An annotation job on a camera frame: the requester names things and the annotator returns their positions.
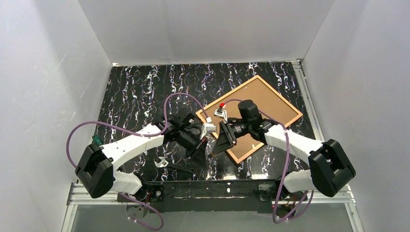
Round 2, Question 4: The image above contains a wooden picture frame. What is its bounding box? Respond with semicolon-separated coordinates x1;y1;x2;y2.
196;75;303;164

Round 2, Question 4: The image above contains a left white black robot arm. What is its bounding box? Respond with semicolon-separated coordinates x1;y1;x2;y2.
75;110;216;199

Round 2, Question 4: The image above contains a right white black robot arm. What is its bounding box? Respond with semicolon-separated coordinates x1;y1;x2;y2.
211;100;356;197

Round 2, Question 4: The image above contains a black adjustable wrench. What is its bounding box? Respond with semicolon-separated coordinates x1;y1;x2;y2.
154;157;195;174

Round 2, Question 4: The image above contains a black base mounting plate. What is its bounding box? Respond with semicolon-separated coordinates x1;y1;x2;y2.
117;179;308;214

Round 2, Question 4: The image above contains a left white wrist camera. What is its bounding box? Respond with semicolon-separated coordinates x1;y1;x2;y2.
200;116;217;139

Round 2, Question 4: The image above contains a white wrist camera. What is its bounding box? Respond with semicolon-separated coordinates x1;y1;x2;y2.
214;102;228;122
200;116;217;139

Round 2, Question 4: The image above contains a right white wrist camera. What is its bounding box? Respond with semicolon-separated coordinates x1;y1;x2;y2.
214;102;228;122

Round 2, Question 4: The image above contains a green handled tool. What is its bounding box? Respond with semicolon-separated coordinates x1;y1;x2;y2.
92;135;103;146

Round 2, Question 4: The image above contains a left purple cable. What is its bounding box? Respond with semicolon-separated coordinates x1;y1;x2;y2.
66;93;210;231

